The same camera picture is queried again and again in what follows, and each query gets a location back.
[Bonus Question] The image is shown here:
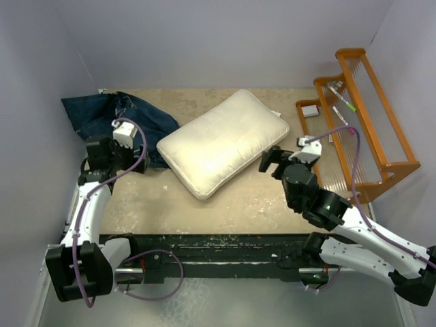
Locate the blue fish-print pillowcase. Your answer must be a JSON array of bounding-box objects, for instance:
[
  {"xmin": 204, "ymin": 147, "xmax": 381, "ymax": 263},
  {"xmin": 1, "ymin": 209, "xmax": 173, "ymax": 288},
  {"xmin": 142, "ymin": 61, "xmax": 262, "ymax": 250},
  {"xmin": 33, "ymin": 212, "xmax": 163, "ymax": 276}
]
[{"xmin": 61, "ymin": 91, "xmax": 180, "ymax": 168}]

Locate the white pillow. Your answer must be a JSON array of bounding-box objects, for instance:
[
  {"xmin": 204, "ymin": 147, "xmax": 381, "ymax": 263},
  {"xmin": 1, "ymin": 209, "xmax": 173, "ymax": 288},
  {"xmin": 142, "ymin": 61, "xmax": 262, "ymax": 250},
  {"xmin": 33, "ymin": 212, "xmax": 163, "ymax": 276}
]
[{"xmin": 157, "ymin": 89, "xmax": 290, "ymax": 200}]

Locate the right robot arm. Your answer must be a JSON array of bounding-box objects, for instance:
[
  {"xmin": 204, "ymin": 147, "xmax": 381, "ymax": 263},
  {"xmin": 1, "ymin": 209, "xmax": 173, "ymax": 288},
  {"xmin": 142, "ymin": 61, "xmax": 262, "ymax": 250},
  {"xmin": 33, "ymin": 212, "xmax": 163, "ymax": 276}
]
[{"xmin": 259, "ymin": 141, "xmax": 435, "ymax": 307}]

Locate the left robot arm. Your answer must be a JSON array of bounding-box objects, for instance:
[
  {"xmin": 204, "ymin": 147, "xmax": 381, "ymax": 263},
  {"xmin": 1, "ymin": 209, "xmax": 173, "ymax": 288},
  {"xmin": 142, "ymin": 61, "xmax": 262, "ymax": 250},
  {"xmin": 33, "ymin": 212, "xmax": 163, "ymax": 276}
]
[{"xmin": 45, "ymin": 134, "xmax": 147, "ymax": 307}]

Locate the white eraser box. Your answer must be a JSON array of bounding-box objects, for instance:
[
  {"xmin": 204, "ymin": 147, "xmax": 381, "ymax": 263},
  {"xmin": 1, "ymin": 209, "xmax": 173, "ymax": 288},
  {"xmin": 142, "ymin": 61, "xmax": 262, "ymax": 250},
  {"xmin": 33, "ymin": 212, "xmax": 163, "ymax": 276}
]
[{"xmin": 301, "ymin": 105, "xmax": 320, "ymax": 118}]

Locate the pink-capped marker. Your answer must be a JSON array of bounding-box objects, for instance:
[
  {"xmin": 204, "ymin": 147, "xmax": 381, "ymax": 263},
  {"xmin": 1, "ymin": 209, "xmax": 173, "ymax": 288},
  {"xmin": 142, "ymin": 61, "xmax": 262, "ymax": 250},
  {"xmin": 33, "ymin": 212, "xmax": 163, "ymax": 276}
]
[{"xmin": 332, "ymin": 106, "xmax": 355, "ymax": 135}]

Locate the orange wooden stepped rack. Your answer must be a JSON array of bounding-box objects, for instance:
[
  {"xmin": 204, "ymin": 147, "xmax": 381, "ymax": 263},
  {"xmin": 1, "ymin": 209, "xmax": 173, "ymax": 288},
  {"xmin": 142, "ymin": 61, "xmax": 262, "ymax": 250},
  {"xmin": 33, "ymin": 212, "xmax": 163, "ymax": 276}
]
[{"xmin": 296, "ymin": 48, "xmax": 420, "ymax": 203}]

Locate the green-capped marker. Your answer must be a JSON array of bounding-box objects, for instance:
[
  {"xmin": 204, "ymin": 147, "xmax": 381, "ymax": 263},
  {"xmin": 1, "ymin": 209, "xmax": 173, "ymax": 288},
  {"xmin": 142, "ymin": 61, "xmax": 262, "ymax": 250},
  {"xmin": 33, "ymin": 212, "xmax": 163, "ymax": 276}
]
[{"xmin": 329, "ymin": 86, "xmax": 357, "ymax": 112}]

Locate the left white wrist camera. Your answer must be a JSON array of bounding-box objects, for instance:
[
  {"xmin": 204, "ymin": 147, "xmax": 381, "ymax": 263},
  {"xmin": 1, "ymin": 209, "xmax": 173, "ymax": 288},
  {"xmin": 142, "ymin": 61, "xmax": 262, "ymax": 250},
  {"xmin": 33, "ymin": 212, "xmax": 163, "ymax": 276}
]
[{"xmin": 112, "ymin": 121, "xmax": 138, "ymax": 149}]

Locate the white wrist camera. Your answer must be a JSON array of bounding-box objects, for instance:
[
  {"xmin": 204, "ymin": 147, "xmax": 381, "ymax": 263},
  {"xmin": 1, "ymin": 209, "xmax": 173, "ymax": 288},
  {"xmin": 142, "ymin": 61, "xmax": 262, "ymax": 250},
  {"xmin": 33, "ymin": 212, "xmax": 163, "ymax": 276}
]
[
  {"xmin": 288, "ymin": 136, "xmax": 322, "ymax": 164},
  {"xmin": 112, "ymin": 121, "xmax": 138, "ymax": 149}
]

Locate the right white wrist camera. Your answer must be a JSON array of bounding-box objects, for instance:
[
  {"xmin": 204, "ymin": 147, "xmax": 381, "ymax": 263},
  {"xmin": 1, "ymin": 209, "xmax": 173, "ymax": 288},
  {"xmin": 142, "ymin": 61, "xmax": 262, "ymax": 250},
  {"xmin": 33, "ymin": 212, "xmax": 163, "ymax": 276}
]
[{"xmin": 288, "ymin": 136, "xmax": 322, "ymax": 164}]

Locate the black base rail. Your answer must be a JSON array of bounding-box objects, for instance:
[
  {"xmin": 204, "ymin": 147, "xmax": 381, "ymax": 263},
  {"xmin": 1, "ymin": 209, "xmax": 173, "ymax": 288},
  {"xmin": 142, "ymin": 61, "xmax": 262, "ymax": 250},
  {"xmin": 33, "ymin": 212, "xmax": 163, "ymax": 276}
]
[{"xmin": 98, "ymin": 233, "xmax": 343, "ymax": 285}]

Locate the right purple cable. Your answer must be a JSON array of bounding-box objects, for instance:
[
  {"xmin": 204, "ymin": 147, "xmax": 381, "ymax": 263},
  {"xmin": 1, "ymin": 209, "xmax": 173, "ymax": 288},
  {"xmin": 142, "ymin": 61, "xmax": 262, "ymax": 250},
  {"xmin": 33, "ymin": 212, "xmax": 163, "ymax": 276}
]
[{"xmin": 302, "ymin": 126, "xmax": 436, "ymax": 297}]

